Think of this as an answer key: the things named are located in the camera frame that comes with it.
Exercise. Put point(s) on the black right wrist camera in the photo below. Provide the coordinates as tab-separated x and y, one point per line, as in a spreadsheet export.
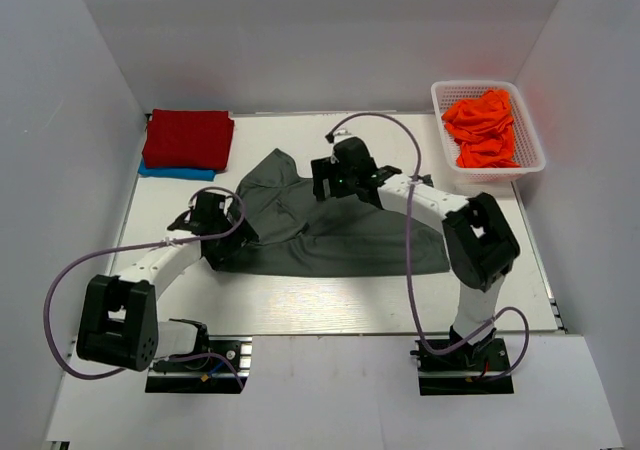
352	156

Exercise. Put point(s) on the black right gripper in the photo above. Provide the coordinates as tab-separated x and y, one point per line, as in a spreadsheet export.
324	169

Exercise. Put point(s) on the folded blue t-shirt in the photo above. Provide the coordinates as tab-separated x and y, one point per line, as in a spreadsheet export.
180	173

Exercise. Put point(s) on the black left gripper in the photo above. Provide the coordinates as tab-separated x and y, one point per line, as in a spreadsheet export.
222	255

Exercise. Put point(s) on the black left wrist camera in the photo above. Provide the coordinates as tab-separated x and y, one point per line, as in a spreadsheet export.
208	206

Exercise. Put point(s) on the dark grey t-shirt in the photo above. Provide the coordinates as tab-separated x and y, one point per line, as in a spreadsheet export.
338	238

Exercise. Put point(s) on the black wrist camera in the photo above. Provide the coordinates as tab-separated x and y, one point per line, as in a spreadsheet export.
208	206
352	156

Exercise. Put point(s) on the folded red t-shirt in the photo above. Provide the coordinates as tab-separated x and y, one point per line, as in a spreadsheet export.
188	139

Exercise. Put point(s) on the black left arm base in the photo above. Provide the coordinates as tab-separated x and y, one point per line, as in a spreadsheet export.
224	369

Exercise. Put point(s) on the orange t-shirt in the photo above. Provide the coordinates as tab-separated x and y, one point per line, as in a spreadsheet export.
483	129

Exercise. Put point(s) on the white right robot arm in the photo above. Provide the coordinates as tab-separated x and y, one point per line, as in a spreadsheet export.
480	245

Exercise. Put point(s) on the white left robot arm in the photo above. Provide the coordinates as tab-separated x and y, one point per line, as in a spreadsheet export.
119	324

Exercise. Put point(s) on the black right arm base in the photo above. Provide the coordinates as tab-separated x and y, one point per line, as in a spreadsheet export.
466	372

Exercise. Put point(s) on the white plastic basket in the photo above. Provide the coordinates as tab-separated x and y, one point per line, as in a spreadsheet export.
528	152

